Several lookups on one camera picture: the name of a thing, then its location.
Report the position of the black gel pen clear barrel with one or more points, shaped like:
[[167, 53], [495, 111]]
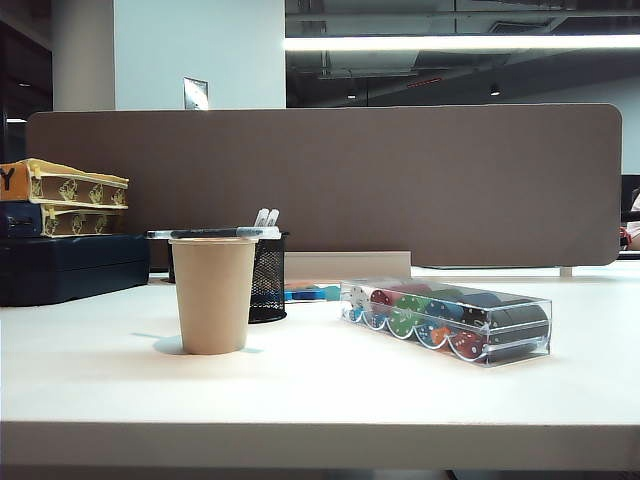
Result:
[[210, 232]]

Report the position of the black mesh pen holder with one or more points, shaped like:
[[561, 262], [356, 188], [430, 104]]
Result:
[[268, 282]]

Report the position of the teal tray of toy numbers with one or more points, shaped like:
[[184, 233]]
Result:
[[305, 292]]

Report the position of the white poker chip stack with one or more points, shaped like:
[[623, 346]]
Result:
[[359, 297]]

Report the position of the brown felt desk divider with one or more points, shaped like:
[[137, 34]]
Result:
[[375, 180]]

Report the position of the red poker chip stack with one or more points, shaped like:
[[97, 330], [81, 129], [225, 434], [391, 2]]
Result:
[[382, 296]]

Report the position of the green poker chip stack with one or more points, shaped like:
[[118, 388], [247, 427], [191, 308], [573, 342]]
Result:
[[412, 302]]

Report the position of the brown paper cup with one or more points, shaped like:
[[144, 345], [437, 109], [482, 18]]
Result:
[[212, 300]]

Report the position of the blue poker chip stack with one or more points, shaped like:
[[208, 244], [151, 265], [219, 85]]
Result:
[[445, 307]]

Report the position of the clear plastic poker chip case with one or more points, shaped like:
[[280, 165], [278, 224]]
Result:
[[500, 340]]

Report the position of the black poker chip stack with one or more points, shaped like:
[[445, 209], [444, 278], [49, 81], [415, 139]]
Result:
[[520, 325]]

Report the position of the long ceiling light strip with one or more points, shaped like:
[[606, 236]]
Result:
[[450, 42]]

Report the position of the large dark blue case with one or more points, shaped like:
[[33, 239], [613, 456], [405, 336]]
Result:
[[70, 270]]

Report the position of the small dark blue box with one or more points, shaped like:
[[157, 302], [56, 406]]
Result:
[[20, 220]]

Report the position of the white divider foot bracket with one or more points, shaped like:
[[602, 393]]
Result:
[[565, 272]]

